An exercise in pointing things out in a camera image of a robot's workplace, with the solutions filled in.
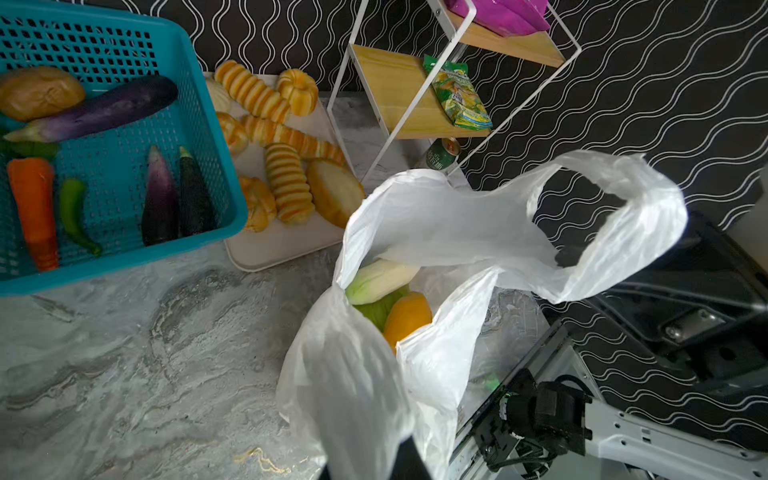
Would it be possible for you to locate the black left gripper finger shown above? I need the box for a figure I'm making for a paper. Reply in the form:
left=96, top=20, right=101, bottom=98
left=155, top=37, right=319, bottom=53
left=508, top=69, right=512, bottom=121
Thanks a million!
left=390, top=437, right=432, bottom=480

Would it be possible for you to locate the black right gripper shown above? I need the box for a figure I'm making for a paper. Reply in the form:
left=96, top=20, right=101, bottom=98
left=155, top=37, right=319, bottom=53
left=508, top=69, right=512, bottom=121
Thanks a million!
left=585, top=212, right=767, bottom=396

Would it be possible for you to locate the white plastic bag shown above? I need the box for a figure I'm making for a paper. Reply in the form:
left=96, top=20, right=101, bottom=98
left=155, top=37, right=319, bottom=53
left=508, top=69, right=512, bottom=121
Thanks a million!
left=276, top=150, right=688, bottom=479

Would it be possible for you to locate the yellow orange pepper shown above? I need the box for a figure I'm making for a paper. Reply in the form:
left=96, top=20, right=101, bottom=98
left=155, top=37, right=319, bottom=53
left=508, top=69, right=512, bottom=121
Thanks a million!
left=383, top=292, right=433, bottom=352

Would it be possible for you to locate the green cabbage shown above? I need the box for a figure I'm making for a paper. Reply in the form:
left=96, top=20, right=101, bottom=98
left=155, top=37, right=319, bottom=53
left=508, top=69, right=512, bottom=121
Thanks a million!
left=355, top=285, right=411, bottom=332

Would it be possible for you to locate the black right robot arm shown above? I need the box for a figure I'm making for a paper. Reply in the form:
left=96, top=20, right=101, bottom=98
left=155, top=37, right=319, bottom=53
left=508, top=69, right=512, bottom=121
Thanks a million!
left=449, top=214, right=767, bottom=479

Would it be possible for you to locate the beige bread tray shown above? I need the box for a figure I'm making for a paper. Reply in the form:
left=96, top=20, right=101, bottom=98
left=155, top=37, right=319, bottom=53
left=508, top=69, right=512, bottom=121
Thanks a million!
left=213, top=60, right=344, bottom=271

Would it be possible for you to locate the oval golden bread loaf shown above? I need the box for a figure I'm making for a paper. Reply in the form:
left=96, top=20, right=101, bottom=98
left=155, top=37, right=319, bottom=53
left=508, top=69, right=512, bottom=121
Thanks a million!
left=307, top=159, right=365, bottom=229

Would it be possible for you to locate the striped bread roll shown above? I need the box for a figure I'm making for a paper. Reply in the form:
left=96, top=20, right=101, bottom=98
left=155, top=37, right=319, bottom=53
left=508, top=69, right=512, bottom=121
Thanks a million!
left=265, top=143, right=315, bottom=225

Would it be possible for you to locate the knotted round bun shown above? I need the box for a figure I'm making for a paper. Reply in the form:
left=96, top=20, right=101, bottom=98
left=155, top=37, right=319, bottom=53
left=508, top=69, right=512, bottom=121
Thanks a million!
left=238, top=176, right=277, bottom=232

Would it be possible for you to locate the green white can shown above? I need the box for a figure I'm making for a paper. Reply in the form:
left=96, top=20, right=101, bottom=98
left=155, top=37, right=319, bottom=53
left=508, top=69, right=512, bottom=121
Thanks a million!
left=417, top=138, right=461, bottom=172

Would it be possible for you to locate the black eggplant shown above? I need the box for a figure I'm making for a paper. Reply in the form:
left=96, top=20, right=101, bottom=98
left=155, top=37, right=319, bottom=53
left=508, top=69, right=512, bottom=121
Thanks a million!
left=179, top=146, right=216, bottom=237

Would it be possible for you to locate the long striped bread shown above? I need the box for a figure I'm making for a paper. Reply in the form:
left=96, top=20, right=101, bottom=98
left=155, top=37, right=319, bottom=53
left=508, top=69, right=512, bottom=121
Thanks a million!
left=241, top=115, right=346, bottom=167

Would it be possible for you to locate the green yellow snack bag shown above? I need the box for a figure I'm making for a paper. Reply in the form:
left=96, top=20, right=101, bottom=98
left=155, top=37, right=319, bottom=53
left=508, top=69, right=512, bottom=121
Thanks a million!
left=431, top=61, right=493, bottom=131

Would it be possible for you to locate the dark purple eggplant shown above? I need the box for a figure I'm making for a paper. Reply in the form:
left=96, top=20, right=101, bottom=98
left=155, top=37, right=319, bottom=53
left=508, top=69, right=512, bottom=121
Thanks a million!
left=141, top=145, right=179, bottom=246

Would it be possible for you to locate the left purple snack bag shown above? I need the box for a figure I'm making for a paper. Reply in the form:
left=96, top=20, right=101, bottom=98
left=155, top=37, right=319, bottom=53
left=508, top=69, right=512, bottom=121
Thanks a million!
left=473, top=0, right=550, bottom=38

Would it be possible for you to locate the white wooden two-tier shelf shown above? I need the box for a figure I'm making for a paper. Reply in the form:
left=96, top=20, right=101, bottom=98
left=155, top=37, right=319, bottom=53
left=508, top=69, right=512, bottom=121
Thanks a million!
left=326, top=1, right=583, bottom=183

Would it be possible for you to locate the pumpkin shaped bread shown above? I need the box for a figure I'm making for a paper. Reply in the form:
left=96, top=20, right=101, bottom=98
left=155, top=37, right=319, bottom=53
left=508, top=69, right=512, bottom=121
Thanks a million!
left=277, top=69, right=319, bottom=117

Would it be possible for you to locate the green chili pepper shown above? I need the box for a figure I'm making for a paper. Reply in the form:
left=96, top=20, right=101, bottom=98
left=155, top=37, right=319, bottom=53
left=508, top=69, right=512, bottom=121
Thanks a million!
left=59, top=178, right=102, bottom=256

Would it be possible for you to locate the orange carrot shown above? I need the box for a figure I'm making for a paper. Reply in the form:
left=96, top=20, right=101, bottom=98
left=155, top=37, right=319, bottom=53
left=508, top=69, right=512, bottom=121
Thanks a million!
left=6, top=158, right=59, bottom=272

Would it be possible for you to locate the teal plastic basket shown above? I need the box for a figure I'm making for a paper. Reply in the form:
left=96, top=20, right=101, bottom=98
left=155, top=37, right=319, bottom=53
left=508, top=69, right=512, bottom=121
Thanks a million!
left=1, top=1, right=246, bottom=296

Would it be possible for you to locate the brown potato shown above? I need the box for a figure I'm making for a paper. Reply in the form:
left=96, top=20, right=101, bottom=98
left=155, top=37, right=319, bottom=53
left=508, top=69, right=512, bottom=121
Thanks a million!
left=1, top=66, right=86, bottom=122

